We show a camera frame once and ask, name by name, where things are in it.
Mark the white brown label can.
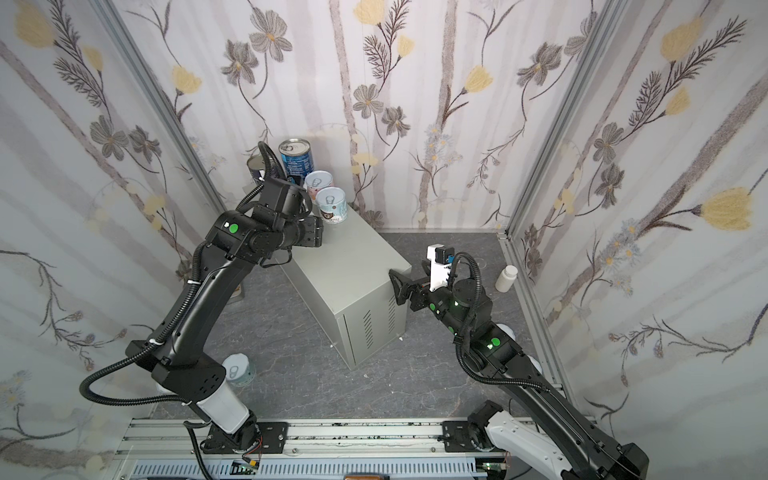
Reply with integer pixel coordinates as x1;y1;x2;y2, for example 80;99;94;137
315;187;347;224

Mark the pink label can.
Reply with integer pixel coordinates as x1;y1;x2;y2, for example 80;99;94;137
304;170;334;201

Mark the blue label tall can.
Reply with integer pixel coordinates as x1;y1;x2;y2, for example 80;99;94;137
279;138;314;186

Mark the dark navy tall can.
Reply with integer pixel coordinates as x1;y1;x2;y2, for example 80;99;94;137
246;153;266;181

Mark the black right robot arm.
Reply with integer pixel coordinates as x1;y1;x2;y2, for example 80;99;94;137
389;245;650;479

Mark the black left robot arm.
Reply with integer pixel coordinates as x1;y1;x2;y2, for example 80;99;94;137
79;142;323;453

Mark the grey metal cabinet counter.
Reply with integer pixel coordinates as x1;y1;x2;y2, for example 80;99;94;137
277;210;411;370

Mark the orange label can right side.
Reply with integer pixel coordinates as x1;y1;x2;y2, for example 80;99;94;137
498;324;516;340

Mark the white plastic bottle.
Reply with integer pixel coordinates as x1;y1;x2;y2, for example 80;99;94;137
494;265;518;293

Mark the teal label flat can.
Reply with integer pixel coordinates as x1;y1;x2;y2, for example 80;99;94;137
222;353;255;387

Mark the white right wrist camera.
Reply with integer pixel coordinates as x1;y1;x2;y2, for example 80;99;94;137
427;244;455;291

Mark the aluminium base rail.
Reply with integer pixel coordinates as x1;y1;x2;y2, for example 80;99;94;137
105;419;508;479

